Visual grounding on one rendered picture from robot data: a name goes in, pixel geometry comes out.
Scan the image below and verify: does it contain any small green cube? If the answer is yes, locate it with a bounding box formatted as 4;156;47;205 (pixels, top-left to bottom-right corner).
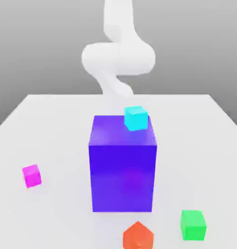
180;210;207;241

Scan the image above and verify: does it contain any small orange cube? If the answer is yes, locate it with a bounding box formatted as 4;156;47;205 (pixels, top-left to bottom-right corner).
122;221;154;249

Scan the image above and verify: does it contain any small cyan cube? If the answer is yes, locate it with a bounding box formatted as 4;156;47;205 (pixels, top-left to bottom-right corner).
124;106;149;131

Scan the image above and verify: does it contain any large purple box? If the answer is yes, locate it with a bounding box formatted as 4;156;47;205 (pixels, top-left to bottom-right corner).
88;115;157;213

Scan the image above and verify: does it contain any small magenta cube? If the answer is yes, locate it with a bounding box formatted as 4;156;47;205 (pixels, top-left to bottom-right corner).
22;164;42;189

